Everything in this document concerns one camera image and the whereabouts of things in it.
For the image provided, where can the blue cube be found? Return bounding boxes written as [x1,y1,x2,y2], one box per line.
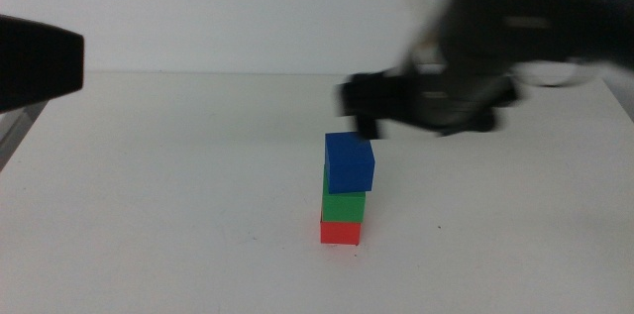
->
[324,131,376,195]

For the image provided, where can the green cube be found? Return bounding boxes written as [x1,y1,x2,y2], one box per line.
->
[320,167,368,224]

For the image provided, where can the red cube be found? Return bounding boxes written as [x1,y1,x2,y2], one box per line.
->
[319,212,363,247]

